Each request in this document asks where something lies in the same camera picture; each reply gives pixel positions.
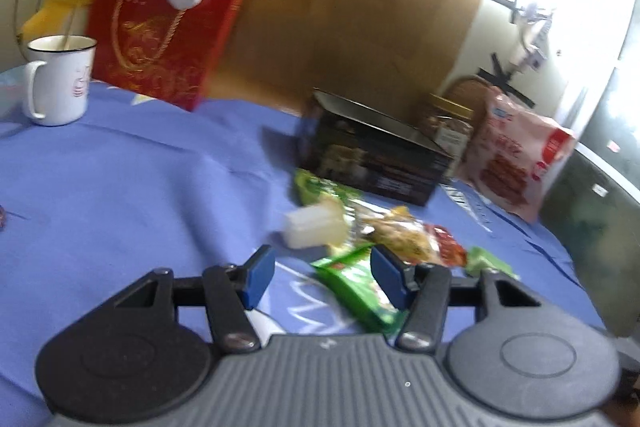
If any black tin box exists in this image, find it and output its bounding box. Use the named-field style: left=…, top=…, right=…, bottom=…
left=299, top=89, right=453, bottom=208

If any red gift bag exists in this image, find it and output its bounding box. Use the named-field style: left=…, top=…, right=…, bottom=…
left=86, top=0, right=249, bottom=112

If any white enamel mug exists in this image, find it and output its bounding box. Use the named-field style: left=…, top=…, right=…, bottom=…
left=21, top=35, right=98, bottom=126

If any white power strip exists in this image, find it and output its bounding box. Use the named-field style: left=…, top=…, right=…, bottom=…
left=515, top=0, right=556, bottom=72

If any dark glass window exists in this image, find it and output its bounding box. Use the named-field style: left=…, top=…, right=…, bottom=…
left=542, top=57, right=640, bottom=338

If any large wooden panel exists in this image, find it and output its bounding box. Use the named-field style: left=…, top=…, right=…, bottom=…
left=95, top=0, right=486, bottom=118

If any black tape cross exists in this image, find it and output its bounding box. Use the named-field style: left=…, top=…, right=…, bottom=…
left=477, top=52, right=536, bottom=108

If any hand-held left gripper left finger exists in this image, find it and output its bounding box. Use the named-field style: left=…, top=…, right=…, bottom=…
left=98, top=244, right=276, bottom=354

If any blue printed cloth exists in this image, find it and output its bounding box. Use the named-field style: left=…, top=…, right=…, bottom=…
left=0, top=72, right=608, bottom=427

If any pink snack bag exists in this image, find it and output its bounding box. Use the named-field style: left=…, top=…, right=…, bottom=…
left=457, top=89, right=576, bottom=223

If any clear nut jar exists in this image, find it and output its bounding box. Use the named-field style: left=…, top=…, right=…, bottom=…
left=419, top=93, right=475, bottom=180

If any thin wooden stick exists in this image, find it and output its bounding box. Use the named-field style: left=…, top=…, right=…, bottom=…
left=62, top=4, right=81, bottom=50

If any black tape strip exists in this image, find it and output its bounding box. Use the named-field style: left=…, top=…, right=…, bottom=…
left=484, top=0, right=523, bottom=25

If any small green snack packet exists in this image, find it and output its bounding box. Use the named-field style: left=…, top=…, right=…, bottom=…
left=465, top=246, right=520, bottom=282

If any yellow red snack packet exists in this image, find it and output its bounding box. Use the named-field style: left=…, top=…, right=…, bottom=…
left=360, top=206, right=468, bottom=269

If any white jelly cup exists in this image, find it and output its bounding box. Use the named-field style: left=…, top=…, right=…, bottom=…
left=283, top=198, right=347, bottom=250

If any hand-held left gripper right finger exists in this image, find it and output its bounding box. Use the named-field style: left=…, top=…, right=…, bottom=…
left=370, top=244, right=551, bottom=352

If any light blue sheet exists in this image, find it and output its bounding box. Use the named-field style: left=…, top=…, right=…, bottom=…
left=0, top=69, right=26, bottom=118

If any wooden cutting board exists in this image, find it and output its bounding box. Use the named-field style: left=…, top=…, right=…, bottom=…
left=442, top=76, right=493, bottom=108

